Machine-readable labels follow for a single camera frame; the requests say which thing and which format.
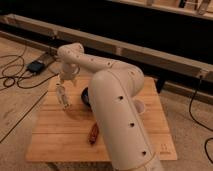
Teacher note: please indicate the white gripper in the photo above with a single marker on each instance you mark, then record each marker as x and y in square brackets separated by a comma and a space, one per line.
[68, 72]

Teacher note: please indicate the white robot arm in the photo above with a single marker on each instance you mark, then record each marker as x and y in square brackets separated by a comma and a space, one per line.
[111, 90]

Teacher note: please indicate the black bowl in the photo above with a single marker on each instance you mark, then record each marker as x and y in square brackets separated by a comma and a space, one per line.
[85, 97]

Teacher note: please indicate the black power adapter box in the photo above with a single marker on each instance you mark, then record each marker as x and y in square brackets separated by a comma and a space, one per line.
[35, 67]

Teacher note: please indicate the wooden table board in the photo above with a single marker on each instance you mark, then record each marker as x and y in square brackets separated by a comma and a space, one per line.
[60, 136]

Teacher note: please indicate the translucent plastic cup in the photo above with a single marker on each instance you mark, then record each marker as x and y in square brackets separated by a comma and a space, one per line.
[140, 107]

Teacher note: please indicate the long wooden frame beam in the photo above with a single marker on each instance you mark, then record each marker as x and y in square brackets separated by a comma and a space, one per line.
[148, 56]

